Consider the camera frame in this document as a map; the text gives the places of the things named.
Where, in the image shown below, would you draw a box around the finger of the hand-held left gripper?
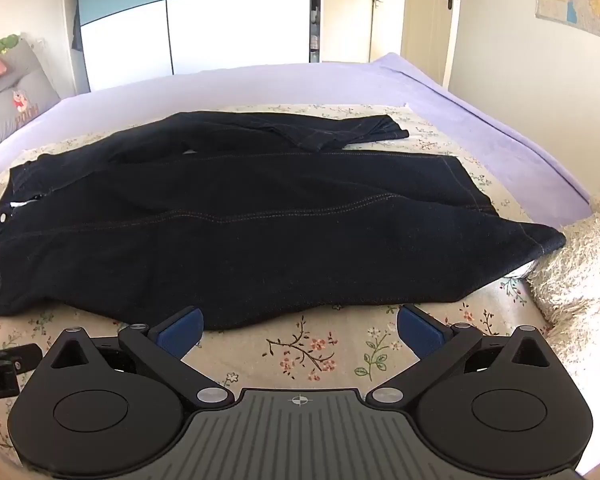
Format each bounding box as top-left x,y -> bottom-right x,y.
0,343 -> 42,373

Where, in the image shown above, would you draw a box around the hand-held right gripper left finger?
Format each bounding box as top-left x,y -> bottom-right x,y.
47,306 -> 233,408

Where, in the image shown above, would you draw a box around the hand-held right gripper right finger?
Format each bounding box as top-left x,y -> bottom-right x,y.
365,304 -> 552,407

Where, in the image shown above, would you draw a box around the dark denim pants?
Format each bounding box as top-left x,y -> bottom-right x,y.
0,111 -> 567,332

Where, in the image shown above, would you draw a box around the floral bed sheet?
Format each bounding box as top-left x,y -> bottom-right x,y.
0,102 -> 600,461

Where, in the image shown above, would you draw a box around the white fluffy blanket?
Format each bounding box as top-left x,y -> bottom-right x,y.
526,192 -> 600,411

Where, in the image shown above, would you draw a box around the grey padded headboard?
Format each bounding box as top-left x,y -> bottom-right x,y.
0,37 -> 62,158

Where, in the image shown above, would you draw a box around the purple bed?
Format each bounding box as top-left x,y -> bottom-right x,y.
0,52 -> 593,221

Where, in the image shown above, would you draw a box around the white and teal wardrobe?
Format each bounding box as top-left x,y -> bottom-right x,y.
72,0 -> 313,93

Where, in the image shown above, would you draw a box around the narrow dark bookshelf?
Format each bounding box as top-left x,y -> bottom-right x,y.
308,0 -> 326,64

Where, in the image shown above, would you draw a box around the cream door with black handle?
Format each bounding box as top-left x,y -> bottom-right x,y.
401,0 -> 467,92

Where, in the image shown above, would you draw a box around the cream door with silver handle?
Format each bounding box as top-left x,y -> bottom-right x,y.
369,0 -> 406,61

